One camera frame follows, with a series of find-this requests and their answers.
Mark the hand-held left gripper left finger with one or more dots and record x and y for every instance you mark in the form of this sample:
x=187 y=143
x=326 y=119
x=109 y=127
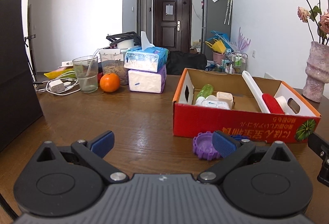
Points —
x=102 y=144

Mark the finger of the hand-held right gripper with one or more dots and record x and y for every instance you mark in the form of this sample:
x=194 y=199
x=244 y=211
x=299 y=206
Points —
x=320 y=145

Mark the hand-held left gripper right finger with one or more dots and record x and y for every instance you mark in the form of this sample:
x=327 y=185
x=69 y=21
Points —
x=223 y=144

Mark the purple gear toy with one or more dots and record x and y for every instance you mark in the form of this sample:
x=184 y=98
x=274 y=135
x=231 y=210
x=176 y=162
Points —
x=203 y=145

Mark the red cardboard box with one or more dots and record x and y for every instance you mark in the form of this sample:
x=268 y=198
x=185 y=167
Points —
x=231 y=122

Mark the small cream box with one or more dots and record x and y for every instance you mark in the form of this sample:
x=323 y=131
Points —
x=226 y=97

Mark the white screw cap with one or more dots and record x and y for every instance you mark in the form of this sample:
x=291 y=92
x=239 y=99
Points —
x=211 y=97

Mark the white nasal spray bottle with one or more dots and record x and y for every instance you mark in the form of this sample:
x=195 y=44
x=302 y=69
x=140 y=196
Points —
x=281 y=103

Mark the green spray bottle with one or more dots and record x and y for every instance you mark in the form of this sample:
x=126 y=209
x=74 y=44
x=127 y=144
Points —
x=206 y=89

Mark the white red lint brush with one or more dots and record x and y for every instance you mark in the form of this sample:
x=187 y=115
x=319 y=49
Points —
x=253 y=88

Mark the orange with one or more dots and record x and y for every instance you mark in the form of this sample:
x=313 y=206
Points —
x=110 y=82

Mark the small red container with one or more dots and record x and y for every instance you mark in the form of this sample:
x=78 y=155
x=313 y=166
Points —
x=99 y=77

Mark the clear drinking glass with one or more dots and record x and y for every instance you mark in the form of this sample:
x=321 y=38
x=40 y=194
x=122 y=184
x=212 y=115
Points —
x=86 y=77

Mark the pink stone vase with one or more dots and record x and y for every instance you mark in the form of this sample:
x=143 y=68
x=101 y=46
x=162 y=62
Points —
x=316 y=72

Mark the white charger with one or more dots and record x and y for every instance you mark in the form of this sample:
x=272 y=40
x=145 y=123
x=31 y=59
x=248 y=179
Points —
x=57 y=86

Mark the purple tissue pack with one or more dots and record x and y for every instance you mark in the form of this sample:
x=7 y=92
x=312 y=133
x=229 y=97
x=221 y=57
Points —
x=145 y=81

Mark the clear food container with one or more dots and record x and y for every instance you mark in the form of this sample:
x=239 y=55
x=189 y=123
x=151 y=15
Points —
x=113 y=68

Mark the white blue printed bag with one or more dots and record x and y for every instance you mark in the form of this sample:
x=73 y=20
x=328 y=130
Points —
x=211 y=66

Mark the metal storage rack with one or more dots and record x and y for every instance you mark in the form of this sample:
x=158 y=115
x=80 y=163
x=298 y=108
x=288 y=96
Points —
x=231 y=65

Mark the green bottle on rack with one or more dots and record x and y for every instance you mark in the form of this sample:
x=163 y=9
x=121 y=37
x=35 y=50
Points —
x=239 y=61

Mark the yellow green packet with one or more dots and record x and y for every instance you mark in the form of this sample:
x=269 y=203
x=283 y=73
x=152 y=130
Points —
x=55 y=73

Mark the pink bucket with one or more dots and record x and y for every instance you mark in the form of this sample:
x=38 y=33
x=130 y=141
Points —
x=218 y=57

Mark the black folding chair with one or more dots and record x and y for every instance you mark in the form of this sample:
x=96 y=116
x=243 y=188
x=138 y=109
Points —
x=185 y=62

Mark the blue tissue pack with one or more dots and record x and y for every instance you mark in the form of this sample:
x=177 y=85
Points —
x=144 y=59

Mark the yellow plastic dustpan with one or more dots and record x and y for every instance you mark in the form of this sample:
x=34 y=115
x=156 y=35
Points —
x=217 y=47

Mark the white round container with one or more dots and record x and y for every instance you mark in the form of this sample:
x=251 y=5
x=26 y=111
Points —
x=126 y=45

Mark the purple clothes hangers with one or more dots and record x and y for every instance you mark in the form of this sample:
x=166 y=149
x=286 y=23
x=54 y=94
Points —
x=240 y=43

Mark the black plastic device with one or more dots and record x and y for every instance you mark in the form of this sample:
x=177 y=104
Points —
x=123 y=36

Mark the black monitor panel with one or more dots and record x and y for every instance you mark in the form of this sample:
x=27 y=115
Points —
x=15 y=72

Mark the grey fridge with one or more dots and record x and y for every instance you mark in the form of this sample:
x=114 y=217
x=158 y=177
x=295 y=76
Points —
x=214 y=21

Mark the dark brown door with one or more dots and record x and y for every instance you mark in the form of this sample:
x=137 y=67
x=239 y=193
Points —
x=171 y=31

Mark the hanging white umbrella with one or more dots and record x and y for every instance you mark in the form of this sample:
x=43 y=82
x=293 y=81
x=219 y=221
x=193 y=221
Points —
x=228 y=7

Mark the paper sheet on door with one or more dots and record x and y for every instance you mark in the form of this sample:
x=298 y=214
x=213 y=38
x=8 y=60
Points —
x=169 y=9

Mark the black camera tripod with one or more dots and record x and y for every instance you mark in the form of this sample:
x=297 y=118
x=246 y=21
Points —
x=30 y=59

